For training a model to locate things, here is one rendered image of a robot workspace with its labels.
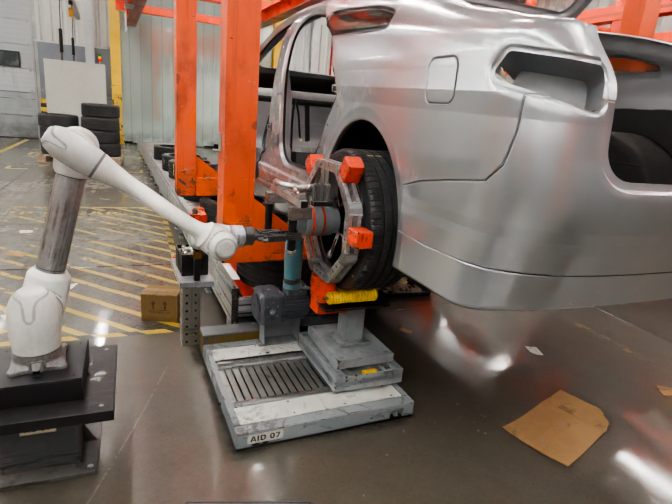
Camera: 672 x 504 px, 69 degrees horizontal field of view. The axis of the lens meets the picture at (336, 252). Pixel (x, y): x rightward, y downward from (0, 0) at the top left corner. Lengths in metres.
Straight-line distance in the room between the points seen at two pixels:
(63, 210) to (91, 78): 11.01
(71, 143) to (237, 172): 0.95
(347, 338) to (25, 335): 1.37
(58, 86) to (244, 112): 10.68
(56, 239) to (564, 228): 1.74
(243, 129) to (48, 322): 1.24
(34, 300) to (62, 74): 11.27
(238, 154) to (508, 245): 1.47
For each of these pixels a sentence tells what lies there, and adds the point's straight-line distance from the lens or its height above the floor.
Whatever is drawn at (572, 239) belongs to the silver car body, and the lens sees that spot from 1.62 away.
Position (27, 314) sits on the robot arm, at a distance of 1.97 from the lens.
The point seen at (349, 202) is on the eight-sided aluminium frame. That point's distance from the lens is 2.03.
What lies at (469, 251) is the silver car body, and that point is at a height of 0.94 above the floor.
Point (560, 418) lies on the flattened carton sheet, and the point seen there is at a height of 0.01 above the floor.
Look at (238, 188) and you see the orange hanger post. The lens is 2.57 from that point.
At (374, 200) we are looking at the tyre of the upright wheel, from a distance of 2.04.
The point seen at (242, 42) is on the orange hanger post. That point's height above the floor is 1.61.
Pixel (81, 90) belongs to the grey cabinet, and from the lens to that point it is 13.02.
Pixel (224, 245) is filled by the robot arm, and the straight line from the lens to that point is 1.73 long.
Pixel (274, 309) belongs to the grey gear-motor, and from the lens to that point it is 2.59.
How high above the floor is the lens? 1.34
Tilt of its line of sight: 16 degrees down
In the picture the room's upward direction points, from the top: 5 degrees clockwise
